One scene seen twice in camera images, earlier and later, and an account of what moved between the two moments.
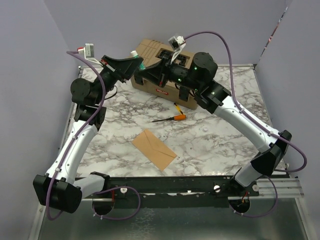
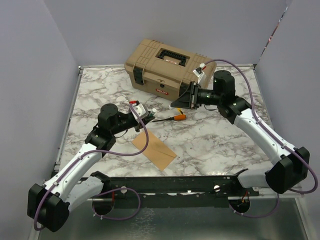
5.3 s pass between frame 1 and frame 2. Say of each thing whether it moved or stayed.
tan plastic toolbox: stayed
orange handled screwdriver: stayed
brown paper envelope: stayed
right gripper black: moved
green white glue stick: moved
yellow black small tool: stayed
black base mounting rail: stayed
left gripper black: moved
